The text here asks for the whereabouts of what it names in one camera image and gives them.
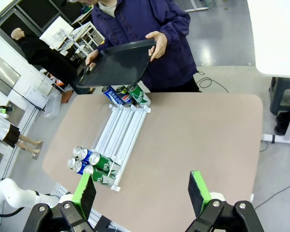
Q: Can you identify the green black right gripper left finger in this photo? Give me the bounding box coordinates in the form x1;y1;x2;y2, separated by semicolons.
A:
23;173;97;232

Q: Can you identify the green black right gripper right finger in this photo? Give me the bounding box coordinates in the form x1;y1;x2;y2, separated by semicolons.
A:
186;170;265;232

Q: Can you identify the green Chilsung cider can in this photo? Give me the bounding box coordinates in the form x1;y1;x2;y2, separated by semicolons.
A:
127;83;152;107
89;152;121;171
83;165;118;187

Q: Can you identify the black plastic tray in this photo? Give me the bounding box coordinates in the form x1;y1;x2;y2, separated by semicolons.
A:
76;38;157;88

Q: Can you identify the person's left forearm purple sleeve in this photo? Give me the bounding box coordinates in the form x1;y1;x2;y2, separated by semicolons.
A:
160;15;191;50

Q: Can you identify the person's right forearm purple sleeve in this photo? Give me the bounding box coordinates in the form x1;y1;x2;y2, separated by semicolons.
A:
94;35;114;53

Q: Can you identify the person in purple jacket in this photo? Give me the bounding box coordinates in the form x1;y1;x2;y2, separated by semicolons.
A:
87;0;203;93

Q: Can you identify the person's right hand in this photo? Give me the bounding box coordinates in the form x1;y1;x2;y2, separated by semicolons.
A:
86;49;100;69

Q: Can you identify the person's left hand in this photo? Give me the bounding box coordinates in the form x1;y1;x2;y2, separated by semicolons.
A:
145;31;169;62

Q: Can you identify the blue Pocari Sweat can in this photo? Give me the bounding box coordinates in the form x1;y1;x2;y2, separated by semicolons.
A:
77;148;95;162
72;159;87;175
101;86;126;106

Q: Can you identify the clear plastic bag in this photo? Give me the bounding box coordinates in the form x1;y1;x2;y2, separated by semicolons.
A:
43;90;61;119

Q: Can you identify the mannequin in white shirt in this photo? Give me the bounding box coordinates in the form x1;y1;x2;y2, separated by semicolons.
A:
0;113;43;157

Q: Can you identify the grey stool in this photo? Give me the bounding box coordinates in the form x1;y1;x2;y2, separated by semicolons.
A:
269;76;290;116

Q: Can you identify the mannequin in black garment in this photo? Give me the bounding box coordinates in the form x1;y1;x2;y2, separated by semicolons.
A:
11;28;78;85

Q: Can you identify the white shelf cart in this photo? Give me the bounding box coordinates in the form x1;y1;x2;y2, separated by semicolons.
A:
40;16;105;57

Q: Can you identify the large white table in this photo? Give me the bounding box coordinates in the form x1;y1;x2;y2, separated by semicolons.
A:
246;0;290;145

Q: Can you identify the white wire can rack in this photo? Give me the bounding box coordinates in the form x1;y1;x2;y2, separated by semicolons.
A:
86;103;152;193

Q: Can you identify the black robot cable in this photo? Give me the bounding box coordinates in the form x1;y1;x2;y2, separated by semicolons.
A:
0;206;25;218

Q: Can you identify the black floor cable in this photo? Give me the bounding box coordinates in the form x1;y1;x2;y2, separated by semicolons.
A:
197;76;230;94

